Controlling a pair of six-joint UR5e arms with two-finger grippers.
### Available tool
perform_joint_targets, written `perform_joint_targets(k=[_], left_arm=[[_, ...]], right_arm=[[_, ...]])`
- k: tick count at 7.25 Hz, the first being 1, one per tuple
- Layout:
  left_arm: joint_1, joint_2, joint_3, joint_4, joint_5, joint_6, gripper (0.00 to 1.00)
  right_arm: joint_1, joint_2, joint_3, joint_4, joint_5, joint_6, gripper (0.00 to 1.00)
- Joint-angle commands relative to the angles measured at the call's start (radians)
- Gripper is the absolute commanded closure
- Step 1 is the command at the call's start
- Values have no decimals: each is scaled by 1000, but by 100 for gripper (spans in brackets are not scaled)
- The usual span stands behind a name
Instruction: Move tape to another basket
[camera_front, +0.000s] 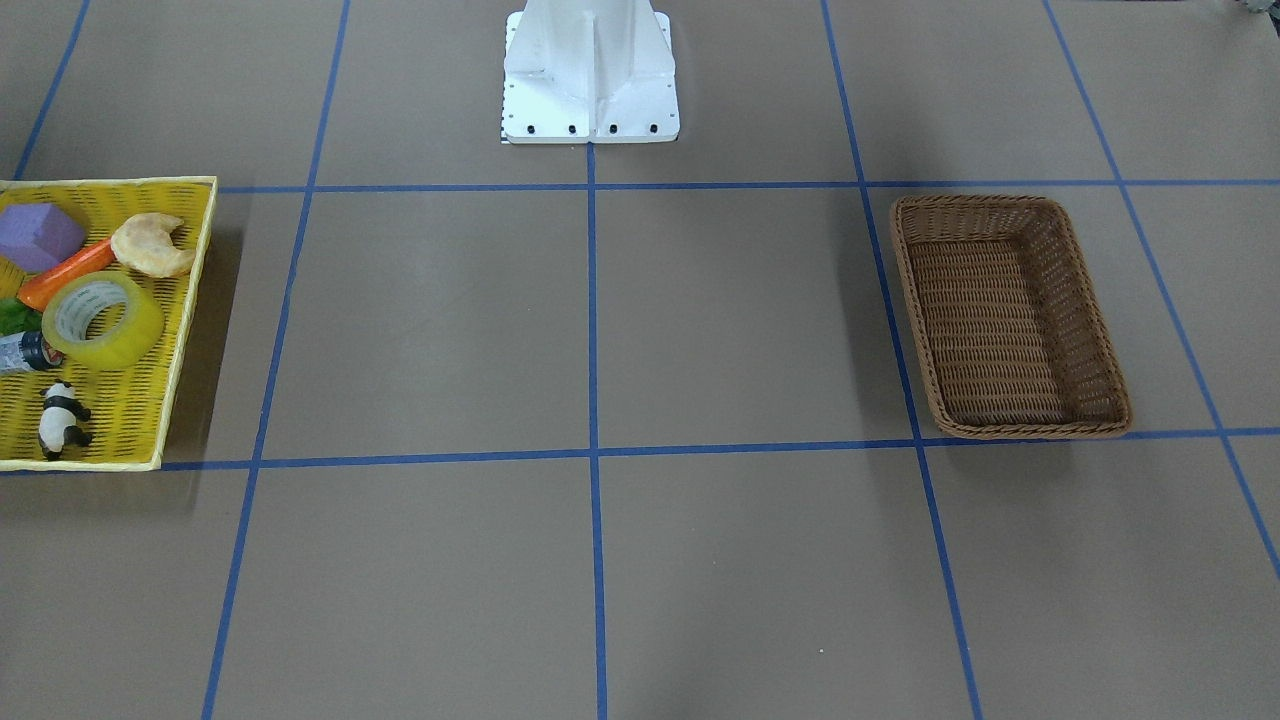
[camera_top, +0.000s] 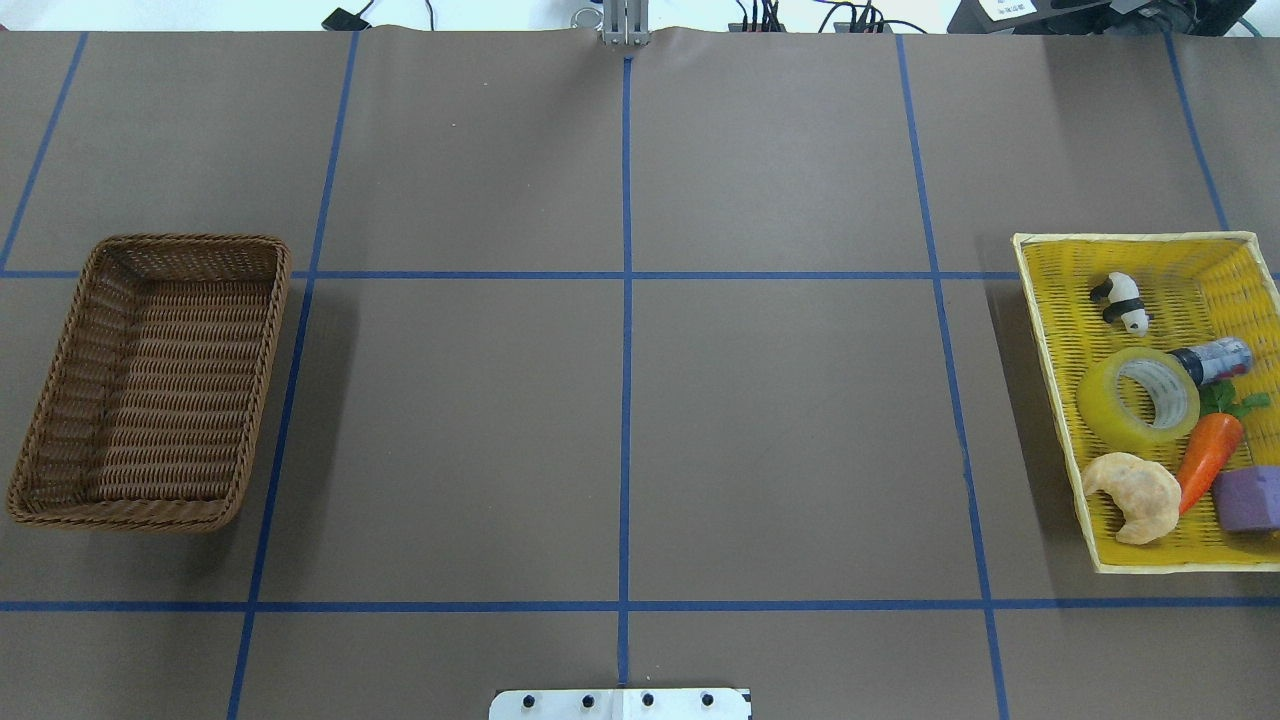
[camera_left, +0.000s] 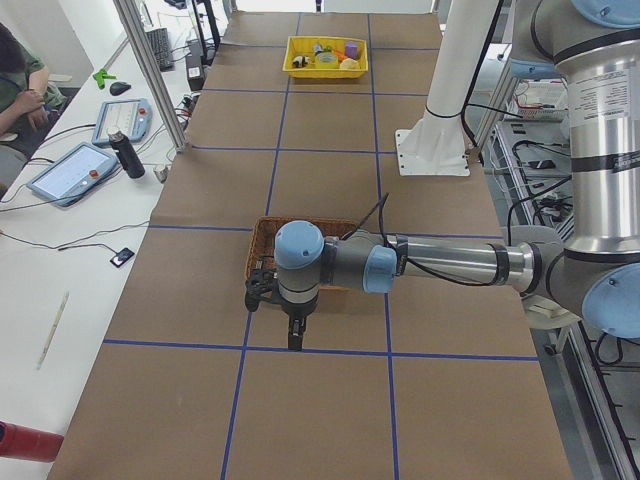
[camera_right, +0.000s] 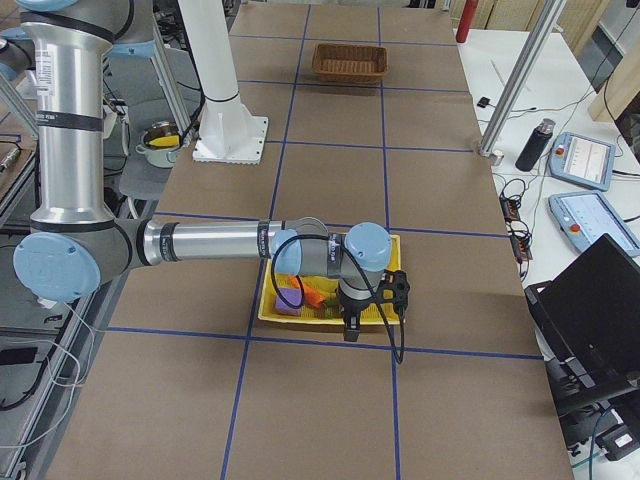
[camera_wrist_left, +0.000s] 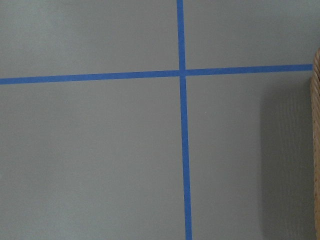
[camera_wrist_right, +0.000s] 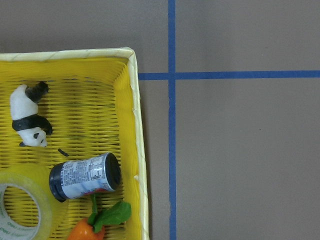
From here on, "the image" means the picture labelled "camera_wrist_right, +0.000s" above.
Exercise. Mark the clear yellow tape roll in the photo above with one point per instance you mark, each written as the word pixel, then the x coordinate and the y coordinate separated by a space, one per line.
pixel 33 179

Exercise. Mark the yellow plastic basket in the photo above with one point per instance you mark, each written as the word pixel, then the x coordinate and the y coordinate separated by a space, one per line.
pixel 93 105

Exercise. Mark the small labelled can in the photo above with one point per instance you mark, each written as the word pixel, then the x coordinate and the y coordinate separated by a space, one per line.
pixel 76 178

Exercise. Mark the toy carrot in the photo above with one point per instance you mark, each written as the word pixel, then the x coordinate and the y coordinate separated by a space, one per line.
pixel 93 227

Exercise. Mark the panda figurine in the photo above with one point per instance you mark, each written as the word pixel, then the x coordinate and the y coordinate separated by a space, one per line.
pixel 26 121

